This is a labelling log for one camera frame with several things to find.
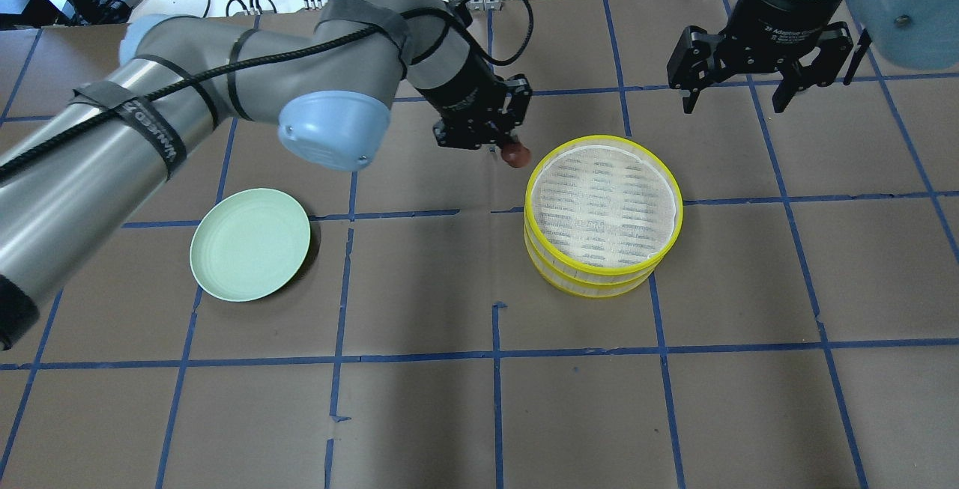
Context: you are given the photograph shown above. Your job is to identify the brown bun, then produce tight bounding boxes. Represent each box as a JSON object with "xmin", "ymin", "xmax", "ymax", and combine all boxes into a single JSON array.
[{"xmin": 500, "ymin": 143, "xmax": 531, "ymax": 168}]

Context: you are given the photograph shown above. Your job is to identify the light green plate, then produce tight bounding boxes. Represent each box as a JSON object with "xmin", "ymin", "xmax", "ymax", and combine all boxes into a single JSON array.
[{"xmin": 189, "ymin": 188, "xmax": 312, "ymax": 303}]

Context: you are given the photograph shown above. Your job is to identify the yellow bottom steamer layer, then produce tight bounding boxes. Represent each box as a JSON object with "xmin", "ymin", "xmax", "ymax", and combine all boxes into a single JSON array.
[{"xmin": 523, "ymin": 228, "xmax": 662, "ymax": 299}]

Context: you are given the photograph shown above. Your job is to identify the yellow top steamer layer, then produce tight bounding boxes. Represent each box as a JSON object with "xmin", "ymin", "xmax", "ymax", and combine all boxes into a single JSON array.
[{"xmin": 523, "ymin": 135, "xmax": 684, "ymax": 279}]

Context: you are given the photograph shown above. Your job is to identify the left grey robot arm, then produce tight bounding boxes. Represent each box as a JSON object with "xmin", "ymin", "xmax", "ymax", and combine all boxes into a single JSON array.
[{"xmin": 1, "ymin": 0, "xmax": 532, "ymax": 351}]

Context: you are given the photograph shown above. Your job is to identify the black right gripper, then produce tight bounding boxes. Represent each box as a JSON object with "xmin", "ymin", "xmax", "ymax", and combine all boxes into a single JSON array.
[{"xmin": 667, "ymin": 9, "xmax": 853, "ymax": 115}]

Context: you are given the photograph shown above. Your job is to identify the yellow steamer layer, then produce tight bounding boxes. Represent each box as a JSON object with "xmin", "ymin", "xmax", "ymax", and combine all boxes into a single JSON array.
[
  {"xmin": 523, "ymin": 228, "xmax": 662, "ymax": 299},
  {"xmin": 523, "ymin": 135, "xmax": 684, "ymax": 279}
]

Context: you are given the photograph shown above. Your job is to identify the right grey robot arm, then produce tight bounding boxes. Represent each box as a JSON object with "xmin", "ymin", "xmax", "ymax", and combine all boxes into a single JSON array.
[{"xmin": 667, "ymin": 0, "xmax": 958, "ymax": 113}]

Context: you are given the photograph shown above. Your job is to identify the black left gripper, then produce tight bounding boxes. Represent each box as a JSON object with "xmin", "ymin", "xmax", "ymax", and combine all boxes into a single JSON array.
[{"xmin": 434, "ymin": 75, "xmax": 532, "ymax": 149}]

